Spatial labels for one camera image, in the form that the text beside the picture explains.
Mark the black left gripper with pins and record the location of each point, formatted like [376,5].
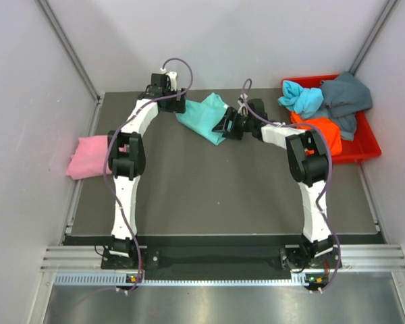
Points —
[177,106]

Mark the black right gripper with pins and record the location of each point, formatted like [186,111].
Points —
[233,133]

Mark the teal t shirt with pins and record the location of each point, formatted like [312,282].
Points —
[202,117]

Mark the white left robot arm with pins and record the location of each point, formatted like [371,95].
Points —
[127,159]

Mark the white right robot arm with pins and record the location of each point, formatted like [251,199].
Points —
[308,162]

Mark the light blue t shirt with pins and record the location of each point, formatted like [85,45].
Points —
[303,101]

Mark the pink folded t shirt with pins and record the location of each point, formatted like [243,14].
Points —
[88,158]

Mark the orange t shirt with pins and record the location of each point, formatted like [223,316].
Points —
[330,130]

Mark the grey blue t shirt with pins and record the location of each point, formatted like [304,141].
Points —
[343,97]

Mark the red plastic bin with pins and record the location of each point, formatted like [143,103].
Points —
[364,146]

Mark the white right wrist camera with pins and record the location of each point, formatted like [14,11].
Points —
[242,101]

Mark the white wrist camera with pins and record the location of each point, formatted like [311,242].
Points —
[242,101]
[171,79]

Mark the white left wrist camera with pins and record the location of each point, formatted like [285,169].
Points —
[171,79]

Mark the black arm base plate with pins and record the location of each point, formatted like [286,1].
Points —
[220,259]

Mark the grey slotted cable duct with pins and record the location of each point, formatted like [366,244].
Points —
[128,280]

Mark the aluminium frame rail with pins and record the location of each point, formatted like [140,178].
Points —
[355,257]

